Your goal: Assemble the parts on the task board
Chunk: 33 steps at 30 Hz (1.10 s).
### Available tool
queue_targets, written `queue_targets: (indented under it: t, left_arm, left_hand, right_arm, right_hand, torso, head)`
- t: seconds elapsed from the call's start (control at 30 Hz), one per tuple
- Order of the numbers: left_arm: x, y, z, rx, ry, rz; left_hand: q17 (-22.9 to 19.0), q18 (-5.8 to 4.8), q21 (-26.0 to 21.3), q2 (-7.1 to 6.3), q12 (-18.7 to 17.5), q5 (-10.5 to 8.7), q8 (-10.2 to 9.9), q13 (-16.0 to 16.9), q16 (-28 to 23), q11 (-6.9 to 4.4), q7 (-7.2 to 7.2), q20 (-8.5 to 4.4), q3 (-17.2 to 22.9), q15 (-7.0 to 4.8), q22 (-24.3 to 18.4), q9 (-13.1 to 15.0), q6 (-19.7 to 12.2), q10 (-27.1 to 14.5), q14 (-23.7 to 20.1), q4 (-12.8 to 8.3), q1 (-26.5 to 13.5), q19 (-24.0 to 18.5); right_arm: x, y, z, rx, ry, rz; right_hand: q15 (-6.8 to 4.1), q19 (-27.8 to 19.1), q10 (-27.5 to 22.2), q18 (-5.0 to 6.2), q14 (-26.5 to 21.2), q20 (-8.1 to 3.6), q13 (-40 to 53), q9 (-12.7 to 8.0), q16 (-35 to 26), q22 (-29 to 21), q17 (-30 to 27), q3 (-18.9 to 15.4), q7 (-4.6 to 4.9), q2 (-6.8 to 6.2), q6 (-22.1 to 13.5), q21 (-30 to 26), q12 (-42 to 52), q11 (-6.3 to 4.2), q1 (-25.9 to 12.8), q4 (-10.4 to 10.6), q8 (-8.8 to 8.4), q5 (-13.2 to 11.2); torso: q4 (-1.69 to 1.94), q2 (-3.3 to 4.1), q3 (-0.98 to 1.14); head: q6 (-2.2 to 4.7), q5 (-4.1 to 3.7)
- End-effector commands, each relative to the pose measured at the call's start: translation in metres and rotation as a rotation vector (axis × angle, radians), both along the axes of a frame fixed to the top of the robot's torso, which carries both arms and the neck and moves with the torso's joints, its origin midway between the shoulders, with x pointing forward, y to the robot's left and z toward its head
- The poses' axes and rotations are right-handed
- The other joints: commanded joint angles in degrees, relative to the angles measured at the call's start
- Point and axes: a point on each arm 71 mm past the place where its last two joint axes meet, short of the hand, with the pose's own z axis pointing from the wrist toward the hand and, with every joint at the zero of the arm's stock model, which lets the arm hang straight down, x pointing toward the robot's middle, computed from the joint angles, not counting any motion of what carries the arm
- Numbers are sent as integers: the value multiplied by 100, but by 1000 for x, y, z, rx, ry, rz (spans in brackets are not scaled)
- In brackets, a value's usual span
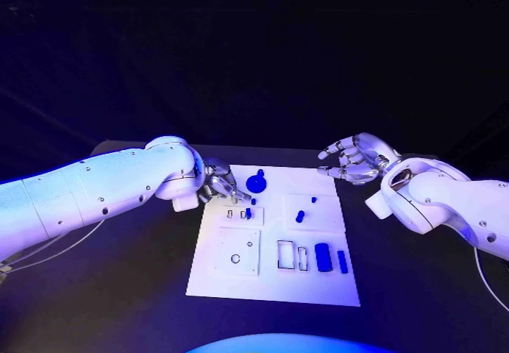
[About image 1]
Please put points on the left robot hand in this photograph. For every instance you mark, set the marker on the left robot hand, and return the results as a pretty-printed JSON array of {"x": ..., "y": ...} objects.
[{"x": 219, "y": 182}]

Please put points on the white task board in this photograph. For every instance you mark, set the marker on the white task board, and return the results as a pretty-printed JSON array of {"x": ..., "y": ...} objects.
[{"x": 279, "y": 286}]

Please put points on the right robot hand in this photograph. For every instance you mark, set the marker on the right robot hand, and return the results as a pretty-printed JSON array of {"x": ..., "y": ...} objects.
[{"x": 358, "y": 162}]

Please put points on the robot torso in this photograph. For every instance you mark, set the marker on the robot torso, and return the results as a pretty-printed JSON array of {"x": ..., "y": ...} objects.
[{"x": 286, "y": 344}]

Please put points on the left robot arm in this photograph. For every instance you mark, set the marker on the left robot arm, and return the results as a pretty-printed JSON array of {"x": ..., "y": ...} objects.
[{"x": 100, "y": 187}]

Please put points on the blue gear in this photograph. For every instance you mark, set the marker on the blue gear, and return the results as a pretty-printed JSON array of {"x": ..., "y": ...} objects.
[{"x": 255, "y": 185}]

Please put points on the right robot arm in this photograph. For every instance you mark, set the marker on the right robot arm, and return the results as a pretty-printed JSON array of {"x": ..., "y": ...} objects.
[{"x": 438, "y": 198}]

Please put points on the thick blue cylinder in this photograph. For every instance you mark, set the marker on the thick blue cylinder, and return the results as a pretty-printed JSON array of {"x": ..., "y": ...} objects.
[{"x": 324, "y": 257}]

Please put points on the thin long blue cylinder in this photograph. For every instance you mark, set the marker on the thin long blue cylinder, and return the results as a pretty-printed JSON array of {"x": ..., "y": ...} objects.
[{"x": 343, "y": 262}]

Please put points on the blue plug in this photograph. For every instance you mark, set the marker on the blue plug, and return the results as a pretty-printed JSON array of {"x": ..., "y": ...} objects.
[{"x": 249, "y": 213}]

